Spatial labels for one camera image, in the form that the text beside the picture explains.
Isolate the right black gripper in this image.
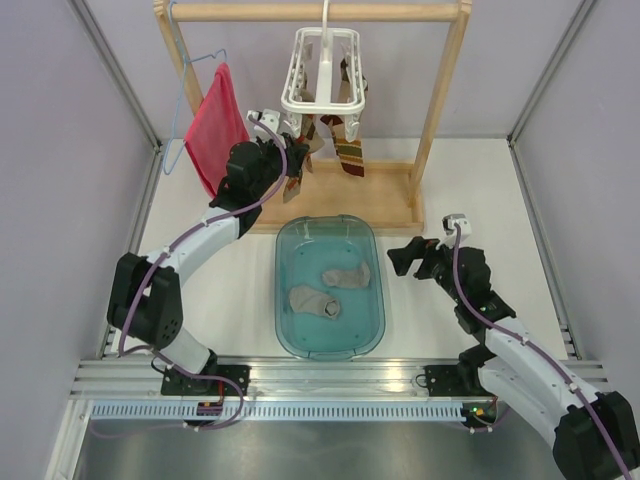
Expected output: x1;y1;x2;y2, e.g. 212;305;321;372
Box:
387;235;464;304

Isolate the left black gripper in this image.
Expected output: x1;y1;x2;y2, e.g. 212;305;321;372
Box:
252;133;310;199

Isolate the white clip sock hanger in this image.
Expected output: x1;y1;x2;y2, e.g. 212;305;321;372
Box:
281;1;366;142

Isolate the grey ankle sock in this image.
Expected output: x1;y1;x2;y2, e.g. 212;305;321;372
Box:
321;262;371;289
288;285;341;320

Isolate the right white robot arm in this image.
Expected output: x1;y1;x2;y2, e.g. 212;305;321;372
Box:
387;237;639;479

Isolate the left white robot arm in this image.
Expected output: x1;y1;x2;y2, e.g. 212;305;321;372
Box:
106;134;309;395

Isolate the cream striped sock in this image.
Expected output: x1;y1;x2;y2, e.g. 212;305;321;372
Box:
320;58;365;177

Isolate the wooden clothes rack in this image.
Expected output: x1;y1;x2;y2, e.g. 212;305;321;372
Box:
153;1;472;236

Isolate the red mesh cloth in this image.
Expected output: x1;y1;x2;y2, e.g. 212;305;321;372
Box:
184;63;249;198

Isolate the blue translucent plastic bin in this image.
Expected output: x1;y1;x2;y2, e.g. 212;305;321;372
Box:
274;215;386;361

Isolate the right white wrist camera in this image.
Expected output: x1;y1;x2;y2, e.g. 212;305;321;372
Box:
436;213;472;249

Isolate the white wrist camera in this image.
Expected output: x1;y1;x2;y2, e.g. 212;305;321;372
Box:
436;213;472;249
246;109;290;142

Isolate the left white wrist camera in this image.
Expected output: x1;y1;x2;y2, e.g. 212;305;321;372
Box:
246;109;290;142

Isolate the aluminium mounting rail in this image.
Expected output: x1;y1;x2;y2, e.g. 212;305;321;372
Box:
70;354;491;402

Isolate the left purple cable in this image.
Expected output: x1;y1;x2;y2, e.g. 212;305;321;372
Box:
117;117;289;360

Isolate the blue wire hanger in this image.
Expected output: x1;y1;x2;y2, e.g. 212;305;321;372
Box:
162;1;228;176

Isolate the left aluminium frame post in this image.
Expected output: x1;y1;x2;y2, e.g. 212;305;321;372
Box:
67;0;162;153

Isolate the aluminium frame post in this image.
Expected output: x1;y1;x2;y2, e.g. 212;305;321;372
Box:
67;0;162;153
505;0;601;151

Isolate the right aluminium frame post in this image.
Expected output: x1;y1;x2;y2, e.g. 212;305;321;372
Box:
505;0;601;151

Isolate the slotted cable duct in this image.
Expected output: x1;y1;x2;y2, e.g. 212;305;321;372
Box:
91;400;466;422

